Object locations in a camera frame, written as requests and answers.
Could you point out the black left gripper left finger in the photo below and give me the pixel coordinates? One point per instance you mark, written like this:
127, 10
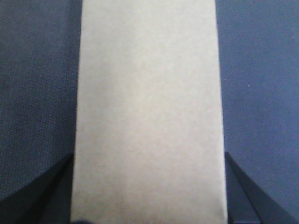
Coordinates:
45, 200

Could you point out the brown cardboard package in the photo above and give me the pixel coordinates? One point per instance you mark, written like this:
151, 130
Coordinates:
149, 141

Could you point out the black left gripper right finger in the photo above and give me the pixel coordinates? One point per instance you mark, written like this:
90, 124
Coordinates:
247, 203

